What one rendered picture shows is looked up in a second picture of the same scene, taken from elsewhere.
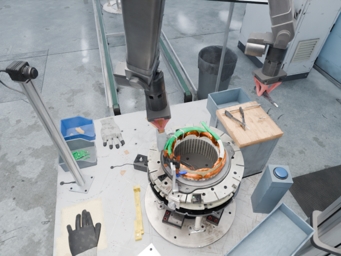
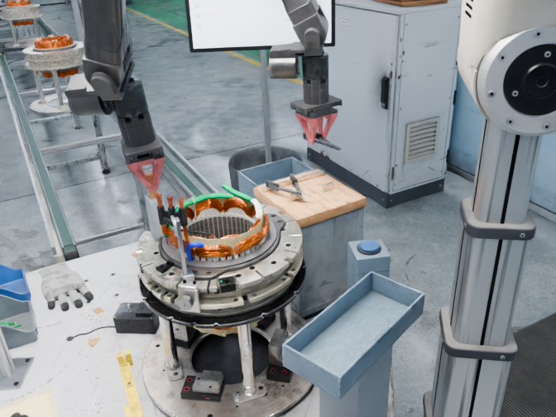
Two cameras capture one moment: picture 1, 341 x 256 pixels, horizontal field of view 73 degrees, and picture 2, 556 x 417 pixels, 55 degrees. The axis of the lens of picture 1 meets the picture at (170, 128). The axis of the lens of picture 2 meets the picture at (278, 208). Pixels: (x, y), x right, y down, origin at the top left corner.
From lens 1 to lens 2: 0.45 m
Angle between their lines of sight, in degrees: 21
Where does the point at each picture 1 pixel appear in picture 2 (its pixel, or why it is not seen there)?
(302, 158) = not seen: hidden behind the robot
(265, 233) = (352, 321)
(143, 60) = (107, 34)
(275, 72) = (322, 97)
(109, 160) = (63, 328)
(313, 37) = (429, 116)
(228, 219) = not seen: hidden behind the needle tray
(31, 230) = not seen: outside the picture
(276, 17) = (294, 12)
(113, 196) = (76, 382)
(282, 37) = (311, 37)
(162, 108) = (147, 141)
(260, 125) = (328, 194)
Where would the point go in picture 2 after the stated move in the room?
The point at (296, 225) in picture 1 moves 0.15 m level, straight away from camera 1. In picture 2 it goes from (401, 304) to (442, 266)
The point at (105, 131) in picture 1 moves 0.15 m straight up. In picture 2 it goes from (51, 284) to (37, 236)
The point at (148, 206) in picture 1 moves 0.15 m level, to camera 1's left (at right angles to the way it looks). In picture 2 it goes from (150, 381) to (76, 395)
